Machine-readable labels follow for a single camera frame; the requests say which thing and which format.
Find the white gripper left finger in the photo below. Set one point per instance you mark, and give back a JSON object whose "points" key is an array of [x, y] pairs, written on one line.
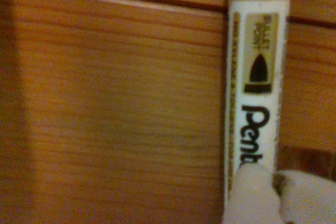
{"points": [[252, 197]]}

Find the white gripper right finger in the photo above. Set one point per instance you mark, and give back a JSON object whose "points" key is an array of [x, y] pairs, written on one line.
{"points": [[309, 203]]}

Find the white marker with black cap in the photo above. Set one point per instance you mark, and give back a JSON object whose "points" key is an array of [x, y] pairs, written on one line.
{"points": [[258, 51]]}

